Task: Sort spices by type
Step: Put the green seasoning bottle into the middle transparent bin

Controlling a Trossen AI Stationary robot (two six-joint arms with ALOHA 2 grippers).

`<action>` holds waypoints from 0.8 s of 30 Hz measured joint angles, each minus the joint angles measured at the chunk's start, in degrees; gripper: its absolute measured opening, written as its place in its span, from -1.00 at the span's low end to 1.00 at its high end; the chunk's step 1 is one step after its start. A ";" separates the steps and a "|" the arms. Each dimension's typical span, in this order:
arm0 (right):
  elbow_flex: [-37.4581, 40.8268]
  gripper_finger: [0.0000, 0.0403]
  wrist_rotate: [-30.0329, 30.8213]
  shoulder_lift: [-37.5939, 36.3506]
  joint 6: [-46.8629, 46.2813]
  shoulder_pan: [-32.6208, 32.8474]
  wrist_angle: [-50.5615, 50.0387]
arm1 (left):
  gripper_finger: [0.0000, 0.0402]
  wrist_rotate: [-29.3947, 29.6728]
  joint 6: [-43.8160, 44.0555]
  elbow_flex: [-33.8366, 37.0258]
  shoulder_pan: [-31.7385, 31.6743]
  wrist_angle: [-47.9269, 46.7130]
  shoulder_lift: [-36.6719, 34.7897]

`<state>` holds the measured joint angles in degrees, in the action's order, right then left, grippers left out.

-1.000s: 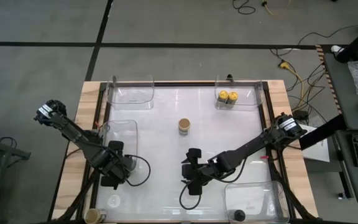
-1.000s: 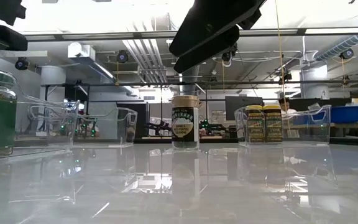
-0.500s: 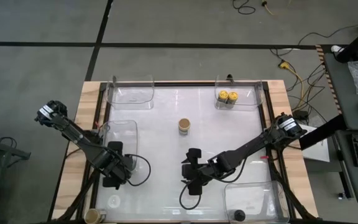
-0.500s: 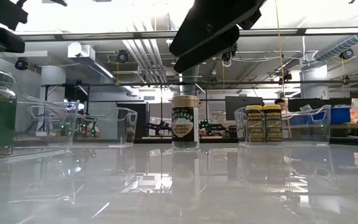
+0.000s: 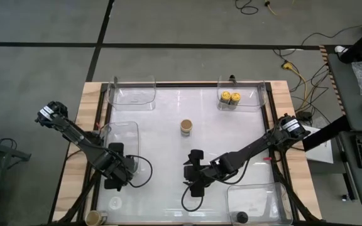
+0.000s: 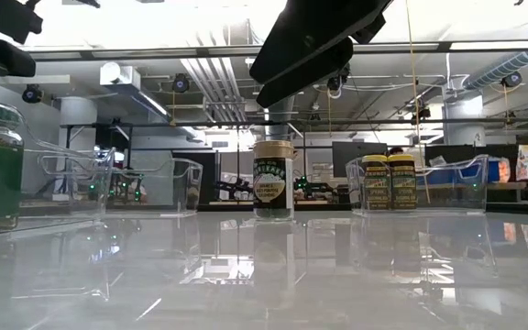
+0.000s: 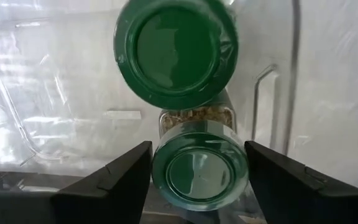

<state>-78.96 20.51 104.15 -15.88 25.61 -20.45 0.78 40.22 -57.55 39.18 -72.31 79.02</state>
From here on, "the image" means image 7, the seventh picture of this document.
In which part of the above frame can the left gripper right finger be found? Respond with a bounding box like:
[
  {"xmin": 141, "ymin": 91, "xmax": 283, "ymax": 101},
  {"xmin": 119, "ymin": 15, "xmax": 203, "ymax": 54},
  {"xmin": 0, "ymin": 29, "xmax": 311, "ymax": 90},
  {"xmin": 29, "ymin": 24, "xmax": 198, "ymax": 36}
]
[{"xmin": 244, "ymin": 140, "xmax": 358, "ymax": 224}]

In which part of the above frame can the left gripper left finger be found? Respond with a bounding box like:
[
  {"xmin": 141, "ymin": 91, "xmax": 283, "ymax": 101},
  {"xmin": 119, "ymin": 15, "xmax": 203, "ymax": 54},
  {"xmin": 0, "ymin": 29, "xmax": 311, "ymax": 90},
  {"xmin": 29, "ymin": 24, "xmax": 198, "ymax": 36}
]
[{"xmin": 0, "ymin": 140, "xmax": 154, "ymax": 224}]

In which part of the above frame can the green lid spice jar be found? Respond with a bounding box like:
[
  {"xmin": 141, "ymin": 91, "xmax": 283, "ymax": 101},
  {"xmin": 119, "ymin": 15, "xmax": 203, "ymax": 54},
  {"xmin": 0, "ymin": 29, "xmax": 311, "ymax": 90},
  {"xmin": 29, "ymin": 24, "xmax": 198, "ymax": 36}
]
[
  {"xmin": 113, "ymin": 0, "xmax": 239, "ymax": 110},
  {"xmin": 152, "ymin": 105, "xmax": 250, "ymax": 212}
]

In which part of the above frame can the clear plastic bin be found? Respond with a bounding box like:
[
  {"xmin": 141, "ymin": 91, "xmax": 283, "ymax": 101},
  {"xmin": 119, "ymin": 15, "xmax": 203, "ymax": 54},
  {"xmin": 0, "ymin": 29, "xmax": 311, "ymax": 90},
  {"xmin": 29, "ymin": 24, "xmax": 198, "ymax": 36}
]
[{"xmin": 0, "ymin": 0, "xmax": 358, "ymax": 194}]

